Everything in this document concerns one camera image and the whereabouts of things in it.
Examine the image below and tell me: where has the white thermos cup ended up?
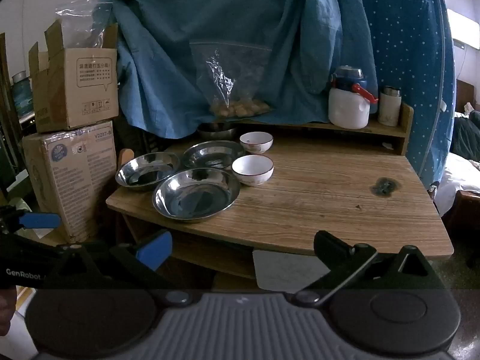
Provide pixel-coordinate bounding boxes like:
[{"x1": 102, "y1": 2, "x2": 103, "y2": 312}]
[{"x1": 377, "y1": 86, "x2": 402, "y2": 127}]

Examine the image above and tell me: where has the person's left hand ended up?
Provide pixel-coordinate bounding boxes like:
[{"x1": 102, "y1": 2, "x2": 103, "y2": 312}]
[{"x1": 0, "y1": 290, "x2": 18, "y2": 336}]

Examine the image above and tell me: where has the steel plate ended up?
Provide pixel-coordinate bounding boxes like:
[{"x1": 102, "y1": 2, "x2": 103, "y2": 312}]
[
  {"x1": 152, "y1": 168, "x2": 241, "y2": 224},
  {"x1": 115, "y1": 152, "x2": 181, "y2": 192},
  {"x1": 182, "y1": 140, "x2": 246, "y2": 170}
]

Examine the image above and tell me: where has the dark clothing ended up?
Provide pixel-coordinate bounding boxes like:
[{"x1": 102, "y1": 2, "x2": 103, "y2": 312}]
[{"x1": 454, "y1": 110, "x2": 480, "y2": 154}]

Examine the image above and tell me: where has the wooden desk shelf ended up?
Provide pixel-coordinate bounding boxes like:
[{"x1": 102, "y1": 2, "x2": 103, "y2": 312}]
[{"x1": 232, "y1": 103, "x2": 414, "y2": 156}]

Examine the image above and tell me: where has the printed cardboard box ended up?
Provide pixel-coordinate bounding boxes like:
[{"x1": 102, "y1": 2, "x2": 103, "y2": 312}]
[{"x1": 22, "y1": 121, "x2": 118, "y2": 244}]

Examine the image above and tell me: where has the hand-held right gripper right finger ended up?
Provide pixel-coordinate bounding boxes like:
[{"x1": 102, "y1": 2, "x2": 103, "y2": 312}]
[{"x1": 292, "y1": 230, "x2": 447, "y2": 306}]

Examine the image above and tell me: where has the clear plastic bag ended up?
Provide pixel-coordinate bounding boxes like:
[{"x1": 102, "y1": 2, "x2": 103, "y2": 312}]
[{"x1": 55, "y1": 1, "x2": 113, "y2": 49}]

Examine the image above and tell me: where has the clear bag of snacks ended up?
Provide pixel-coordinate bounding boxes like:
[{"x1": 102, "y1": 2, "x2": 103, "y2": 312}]
[{"x1": 189, "y1": 42, "x2": 274, "y2": 119}]

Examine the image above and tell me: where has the white bedding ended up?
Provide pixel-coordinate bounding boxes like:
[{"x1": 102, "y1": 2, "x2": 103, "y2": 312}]
[{"x1": 437, "y1": 150, "x2": 480, "y2": 218}]

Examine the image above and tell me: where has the white jug with red handle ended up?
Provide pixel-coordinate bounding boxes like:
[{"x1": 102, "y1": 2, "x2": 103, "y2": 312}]
[{"x1": 328, "y1": 65, "x2": 379, "y2": 130}]

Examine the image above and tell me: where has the plain blue cloth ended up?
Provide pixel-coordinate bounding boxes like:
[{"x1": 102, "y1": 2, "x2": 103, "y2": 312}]
[{"x1": 98, "y1": 0, "x2": 379, "y2": 139}]

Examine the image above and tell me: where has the dotted blue cloth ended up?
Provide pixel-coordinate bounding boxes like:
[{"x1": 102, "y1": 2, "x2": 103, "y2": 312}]
[{"x1": 354, "y1": 0, "x2": 458, "y2": 192}]

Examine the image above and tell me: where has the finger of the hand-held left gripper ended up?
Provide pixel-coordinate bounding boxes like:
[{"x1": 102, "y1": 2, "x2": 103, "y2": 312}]
[{"x1": 15, "y1": 212, "x2": 62, "y2": 230}]

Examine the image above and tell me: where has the white bowl with red rim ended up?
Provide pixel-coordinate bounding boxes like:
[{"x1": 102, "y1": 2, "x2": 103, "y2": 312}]
[{"x1": 232, "y1": 155, "x2": 274, "y2": 187}]

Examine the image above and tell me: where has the wooden chair back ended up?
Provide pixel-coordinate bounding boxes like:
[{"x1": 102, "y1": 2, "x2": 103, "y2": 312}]
[{"x1": 118, "y1": 148, "x2": 134, "y2": 173}]

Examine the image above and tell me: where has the white bowl with dark speck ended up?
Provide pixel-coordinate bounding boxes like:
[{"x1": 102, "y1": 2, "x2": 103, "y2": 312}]
[{"x1": 240, "y1": 131, "x2": 274, "y2": 154}]

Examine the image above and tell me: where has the brown cardboard box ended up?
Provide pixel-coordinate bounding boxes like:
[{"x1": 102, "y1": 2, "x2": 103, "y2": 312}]
[{"x1": 28, "y1": 19, "x2": 120, "y2": 134}]

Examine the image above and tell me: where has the window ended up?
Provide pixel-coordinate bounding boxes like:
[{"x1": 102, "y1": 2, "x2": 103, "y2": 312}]
[{"x1": 448, "y1": 7, "x2": 480, "y2": 49}]

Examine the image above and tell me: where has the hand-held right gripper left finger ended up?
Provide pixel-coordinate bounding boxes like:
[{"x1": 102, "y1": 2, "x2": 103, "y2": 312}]
[{"x1": 49, "y1": 230, "x2": 192, "y2": 305}]

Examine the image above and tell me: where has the steel bowl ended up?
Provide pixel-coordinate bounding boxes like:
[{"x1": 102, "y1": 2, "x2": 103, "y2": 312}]
[{"x1": 197, "y1": 122, "x2": 239, "y2": 141}]

